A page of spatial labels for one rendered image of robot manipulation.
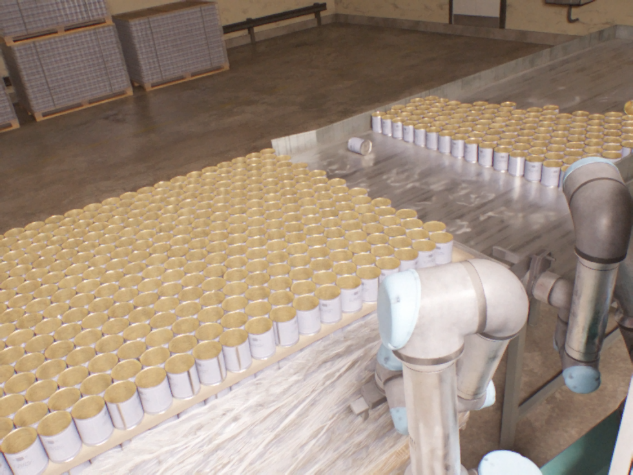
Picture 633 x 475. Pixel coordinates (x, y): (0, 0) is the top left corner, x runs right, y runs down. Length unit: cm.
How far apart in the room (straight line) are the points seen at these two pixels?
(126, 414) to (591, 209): 103
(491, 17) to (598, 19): 171
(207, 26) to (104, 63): 167
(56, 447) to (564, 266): 136
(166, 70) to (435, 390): 842
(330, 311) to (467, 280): 63
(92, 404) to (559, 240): 137
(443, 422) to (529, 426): 178
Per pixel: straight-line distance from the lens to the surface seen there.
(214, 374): 133
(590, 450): 153
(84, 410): 133
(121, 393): 134
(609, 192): 125
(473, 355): 108
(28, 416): 137
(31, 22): 856
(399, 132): 266
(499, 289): 89
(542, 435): 273
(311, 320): 142
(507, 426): 253
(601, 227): 123
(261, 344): 136
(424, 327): 87
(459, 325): 88
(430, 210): 202
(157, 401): 130
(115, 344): 148
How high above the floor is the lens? 202
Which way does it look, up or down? 29 degrees down
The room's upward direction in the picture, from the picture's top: 8 degrees counter-clockwise
